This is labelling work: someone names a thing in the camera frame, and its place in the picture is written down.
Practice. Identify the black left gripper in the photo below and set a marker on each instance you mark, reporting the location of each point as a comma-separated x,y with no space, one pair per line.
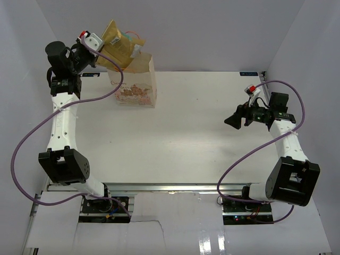
93,59

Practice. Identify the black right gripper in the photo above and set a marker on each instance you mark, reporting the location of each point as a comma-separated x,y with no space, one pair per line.
243,111

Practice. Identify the large brown snack bag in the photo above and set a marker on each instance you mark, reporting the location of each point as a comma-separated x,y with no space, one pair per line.
120,47

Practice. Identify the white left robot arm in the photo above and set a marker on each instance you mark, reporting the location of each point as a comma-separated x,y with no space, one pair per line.
62,161

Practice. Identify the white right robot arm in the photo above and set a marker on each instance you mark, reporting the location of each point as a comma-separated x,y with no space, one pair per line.
294,177

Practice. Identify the printed paper gift bag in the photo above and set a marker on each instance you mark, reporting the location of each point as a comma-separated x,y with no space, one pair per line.
139,84

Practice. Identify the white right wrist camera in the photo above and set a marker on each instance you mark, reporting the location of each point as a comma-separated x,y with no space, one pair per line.
253,92

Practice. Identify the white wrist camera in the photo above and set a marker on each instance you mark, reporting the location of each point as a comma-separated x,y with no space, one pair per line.
253,92
94,42

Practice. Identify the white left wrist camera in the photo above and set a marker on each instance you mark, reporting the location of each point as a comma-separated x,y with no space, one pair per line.
94,42

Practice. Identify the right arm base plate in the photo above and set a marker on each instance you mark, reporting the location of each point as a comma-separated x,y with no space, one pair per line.
240,213

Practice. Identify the aluminium table frame rail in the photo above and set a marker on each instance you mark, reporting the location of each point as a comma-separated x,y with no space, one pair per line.
154,187

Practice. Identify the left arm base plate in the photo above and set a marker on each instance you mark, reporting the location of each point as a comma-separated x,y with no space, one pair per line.
102,211

